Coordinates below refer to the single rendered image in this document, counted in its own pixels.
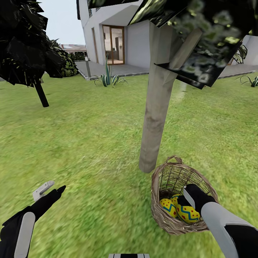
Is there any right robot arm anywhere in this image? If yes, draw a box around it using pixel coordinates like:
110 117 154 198
177 183 258 258

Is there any wicker basket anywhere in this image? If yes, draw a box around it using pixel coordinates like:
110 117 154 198
151 155 220 236

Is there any easter egg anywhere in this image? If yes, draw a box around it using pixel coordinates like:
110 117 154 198
176 204 200 223
170 193 181 206
160 198 178 219

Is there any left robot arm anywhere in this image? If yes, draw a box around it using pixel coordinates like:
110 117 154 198
0 181 66 258

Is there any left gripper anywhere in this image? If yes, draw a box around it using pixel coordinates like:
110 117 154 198
35 185 66 214

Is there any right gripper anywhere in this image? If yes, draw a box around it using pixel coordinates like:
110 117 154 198
177 195 192 207

